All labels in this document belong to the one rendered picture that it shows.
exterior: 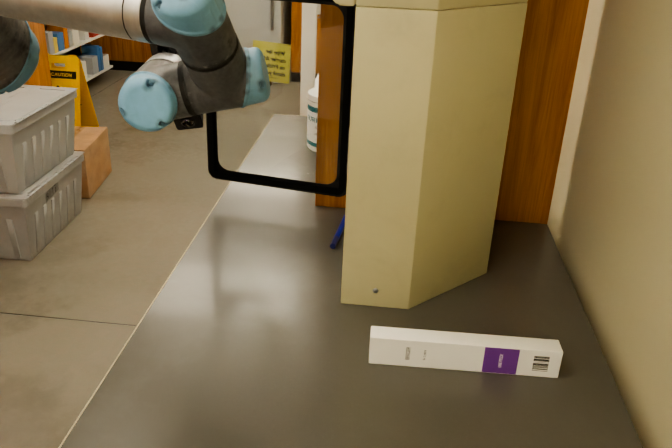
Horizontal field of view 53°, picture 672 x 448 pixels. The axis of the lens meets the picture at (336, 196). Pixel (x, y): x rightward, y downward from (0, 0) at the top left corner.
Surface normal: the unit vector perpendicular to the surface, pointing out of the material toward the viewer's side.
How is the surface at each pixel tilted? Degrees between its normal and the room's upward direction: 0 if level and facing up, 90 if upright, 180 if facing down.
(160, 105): 91
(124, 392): 0
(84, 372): 0
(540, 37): 90
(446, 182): 90
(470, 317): 0
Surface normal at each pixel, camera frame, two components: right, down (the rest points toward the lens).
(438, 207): 0.63, 0.33
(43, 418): 0.04, -0.91
